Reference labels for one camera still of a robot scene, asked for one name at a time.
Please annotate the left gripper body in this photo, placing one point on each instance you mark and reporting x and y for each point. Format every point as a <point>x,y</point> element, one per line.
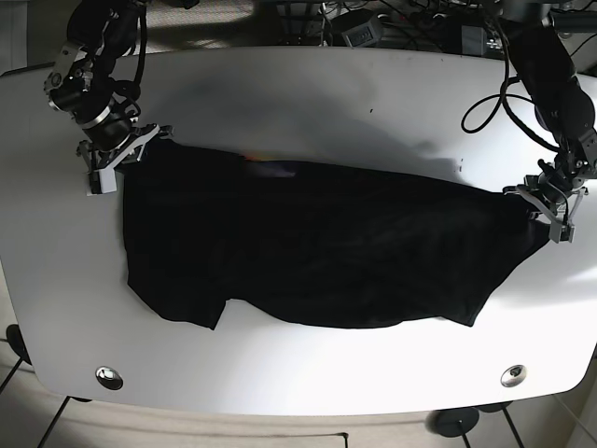
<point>557,204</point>

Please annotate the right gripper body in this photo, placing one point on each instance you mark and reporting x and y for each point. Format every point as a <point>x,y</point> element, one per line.
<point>102,165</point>

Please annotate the black graphic print T-shirt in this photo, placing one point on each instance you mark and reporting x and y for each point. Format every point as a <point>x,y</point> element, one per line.
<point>314,244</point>

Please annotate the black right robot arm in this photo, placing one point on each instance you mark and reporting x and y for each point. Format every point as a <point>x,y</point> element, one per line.
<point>96,79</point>

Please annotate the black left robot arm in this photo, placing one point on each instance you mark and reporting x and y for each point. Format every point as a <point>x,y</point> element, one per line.
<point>548,74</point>

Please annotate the right silver table grommet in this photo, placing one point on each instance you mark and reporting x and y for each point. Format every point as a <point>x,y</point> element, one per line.
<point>513,376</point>

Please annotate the silver table grommet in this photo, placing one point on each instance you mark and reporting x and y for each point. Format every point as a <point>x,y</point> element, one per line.
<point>513,376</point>
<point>109,378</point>

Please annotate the grey power adapter box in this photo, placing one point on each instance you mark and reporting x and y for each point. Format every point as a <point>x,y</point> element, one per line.
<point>473,41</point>

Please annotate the left silver table grommet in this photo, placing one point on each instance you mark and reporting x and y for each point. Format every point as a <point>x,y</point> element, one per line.
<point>109,378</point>

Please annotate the black round stand base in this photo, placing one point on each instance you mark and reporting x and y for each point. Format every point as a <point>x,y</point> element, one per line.
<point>455,423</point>

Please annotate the left black table leg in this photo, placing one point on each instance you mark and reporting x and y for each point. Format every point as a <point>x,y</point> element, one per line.
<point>55,419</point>

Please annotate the grey multi-socket box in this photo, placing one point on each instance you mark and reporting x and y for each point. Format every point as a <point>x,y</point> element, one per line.
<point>360,28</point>

